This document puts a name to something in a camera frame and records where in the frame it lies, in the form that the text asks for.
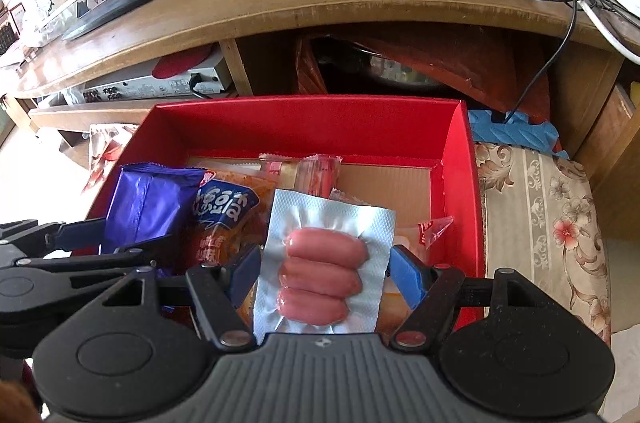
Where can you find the white sausage packet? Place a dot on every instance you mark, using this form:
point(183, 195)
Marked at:
point(320, 263)

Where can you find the red sausage stick packet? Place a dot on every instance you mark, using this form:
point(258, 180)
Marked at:
point(317, 175)

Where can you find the blue foam mat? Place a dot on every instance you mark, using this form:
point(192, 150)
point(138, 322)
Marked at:
point(515, 135)

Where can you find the clear red-print packet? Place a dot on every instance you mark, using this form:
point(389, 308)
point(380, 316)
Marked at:
point(432, 230)

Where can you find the pale pink packet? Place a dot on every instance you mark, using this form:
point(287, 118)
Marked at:
point(277, 170)

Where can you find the purple snack packet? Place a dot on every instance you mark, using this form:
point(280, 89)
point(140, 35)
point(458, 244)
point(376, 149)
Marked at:
point(145, 208)

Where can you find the blue orange snack bag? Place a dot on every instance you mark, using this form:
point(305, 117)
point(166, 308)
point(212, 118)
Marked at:
point(220, 213)

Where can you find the red cloth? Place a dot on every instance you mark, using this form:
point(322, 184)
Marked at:
point(182, 63)

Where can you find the red cardboard box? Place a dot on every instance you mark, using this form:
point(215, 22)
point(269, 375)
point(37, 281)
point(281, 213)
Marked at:
point(310, 123)

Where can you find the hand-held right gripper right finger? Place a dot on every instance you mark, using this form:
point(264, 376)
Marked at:
point(407, 275)

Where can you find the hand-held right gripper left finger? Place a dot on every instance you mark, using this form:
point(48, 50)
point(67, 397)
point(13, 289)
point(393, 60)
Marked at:
point(245, 275)

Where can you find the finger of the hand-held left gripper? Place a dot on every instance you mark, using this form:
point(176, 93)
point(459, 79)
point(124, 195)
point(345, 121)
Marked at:
point(82, 233)
point(125, 255)

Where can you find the silver set-top box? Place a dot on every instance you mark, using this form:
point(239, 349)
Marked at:
point(150, 85)

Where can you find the brown fuzzy sleeve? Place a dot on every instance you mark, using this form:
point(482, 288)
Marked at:
point(15, 403)

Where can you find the orange plastic bag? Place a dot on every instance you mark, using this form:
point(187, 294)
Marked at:
point(480, 68)

